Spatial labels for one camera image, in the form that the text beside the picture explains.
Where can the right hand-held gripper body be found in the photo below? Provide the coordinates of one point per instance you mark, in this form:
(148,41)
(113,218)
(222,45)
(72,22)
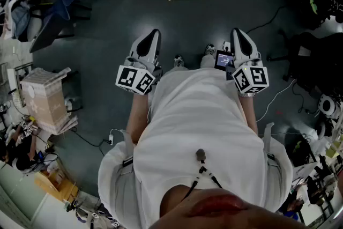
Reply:
(250,79)

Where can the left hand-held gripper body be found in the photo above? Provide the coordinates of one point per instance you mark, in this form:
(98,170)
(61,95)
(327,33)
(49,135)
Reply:
(134,77)

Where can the person's right forearm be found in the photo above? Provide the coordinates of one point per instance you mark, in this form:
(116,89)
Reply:
(247,112)

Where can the person's left forearm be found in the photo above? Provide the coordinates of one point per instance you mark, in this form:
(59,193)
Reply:
(138,115)

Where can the silver wristwatch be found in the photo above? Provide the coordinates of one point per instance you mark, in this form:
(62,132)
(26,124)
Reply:
(246,95)

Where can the small black monitor screen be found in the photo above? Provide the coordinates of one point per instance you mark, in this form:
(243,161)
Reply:
(223,60)

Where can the white power bank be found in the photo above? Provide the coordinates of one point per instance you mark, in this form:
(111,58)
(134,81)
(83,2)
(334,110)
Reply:
(226,45)

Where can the person's light grey trousers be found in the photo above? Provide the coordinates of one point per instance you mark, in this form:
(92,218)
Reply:
(207,61)

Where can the person's left shoe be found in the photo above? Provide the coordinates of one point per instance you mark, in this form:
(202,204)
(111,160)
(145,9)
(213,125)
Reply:
(178,60)

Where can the person's shoe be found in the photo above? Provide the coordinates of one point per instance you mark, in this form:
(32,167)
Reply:
(178,60)
(210,49)

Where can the person's right shoe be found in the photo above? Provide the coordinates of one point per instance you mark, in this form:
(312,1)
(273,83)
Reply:
(210,49)

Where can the person's white shirt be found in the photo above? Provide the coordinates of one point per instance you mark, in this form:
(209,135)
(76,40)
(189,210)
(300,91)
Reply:
(198,115)

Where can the white power strip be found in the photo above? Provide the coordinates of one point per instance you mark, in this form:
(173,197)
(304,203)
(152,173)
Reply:
(111,139)

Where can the black office chair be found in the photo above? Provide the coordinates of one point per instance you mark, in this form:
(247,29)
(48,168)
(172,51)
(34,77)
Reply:
(313,53)

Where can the white round device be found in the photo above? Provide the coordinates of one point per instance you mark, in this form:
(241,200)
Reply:
(328,106)

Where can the grey clip-on microphone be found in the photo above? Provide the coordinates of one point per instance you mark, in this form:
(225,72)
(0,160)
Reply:
(200,155)

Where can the pale patterned cardboard box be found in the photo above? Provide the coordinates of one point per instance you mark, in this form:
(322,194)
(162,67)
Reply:
(45,104)

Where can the neon green object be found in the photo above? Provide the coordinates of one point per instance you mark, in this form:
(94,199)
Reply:
(312,0)

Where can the black bag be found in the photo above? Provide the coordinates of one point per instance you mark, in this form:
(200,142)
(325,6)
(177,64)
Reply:
(329,5)

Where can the white metal rack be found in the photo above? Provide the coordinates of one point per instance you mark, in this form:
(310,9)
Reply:
(16,83)

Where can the grey-blue cloth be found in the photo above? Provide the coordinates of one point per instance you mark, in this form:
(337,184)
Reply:
(21,21)

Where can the wooden crate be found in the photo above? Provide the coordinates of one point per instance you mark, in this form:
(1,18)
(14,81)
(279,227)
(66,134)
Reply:
(56,185)

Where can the person's face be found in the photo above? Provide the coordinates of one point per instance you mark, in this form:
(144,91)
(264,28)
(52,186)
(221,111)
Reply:
(227,211)

